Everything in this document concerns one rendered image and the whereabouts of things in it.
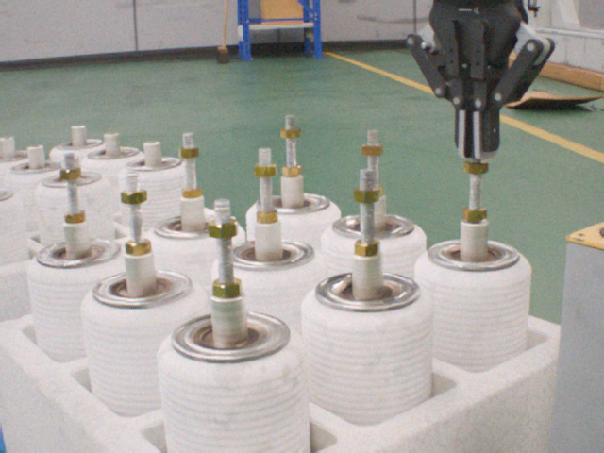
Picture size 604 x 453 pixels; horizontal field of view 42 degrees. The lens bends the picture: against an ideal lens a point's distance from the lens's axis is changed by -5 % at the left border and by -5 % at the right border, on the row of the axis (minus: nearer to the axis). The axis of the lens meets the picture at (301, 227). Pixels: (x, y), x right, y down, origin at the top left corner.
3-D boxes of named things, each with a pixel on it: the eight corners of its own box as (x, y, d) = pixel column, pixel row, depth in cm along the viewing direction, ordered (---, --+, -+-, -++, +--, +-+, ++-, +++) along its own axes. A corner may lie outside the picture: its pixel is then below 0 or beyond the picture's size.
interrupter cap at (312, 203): (247, 203, 86) (247, 196, 85) (316, 195, 88) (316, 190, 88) (266, 221, 79) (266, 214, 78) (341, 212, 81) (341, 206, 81)
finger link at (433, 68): (430, 29, 65) (471, 84, 64) (418, 43, 67) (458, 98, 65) (410, 30, 64) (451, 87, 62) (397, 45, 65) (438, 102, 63)
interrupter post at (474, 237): (478, 254, 67) (480, 215, 66) (493, 262, 65) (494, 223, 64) (453, 258, 66) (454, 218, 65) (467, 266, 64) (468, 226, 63)
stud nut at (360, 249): (358, 258, 56) (358, 246, 56) (350, 251, 58) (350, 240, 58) (384, 255, 57) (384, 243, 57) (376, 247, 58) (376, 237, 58)
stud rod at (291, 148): (294, 191, 82) (292, 116, 80) (285, 190, 82) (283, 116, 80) (298, 189, 83) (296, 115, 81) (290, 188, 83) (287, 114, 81)
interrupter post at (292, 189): (278, 206, 84) (276, 175, 83) (300, 204, 85) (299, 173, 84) (285, 211, 82) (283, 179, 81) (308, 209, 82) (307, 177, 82)
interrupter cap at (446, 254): (491, 242, 70) (491, 234, 70) (537, 268, 63) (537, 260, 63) (411, 252, 68) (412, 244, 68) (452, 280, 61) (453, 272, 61)
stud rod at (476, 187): (467, 239, 65) (469, 145, 62) (468, 235, 65) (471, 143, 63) (479, 240, 64) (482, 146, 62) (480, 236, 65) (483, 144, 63)
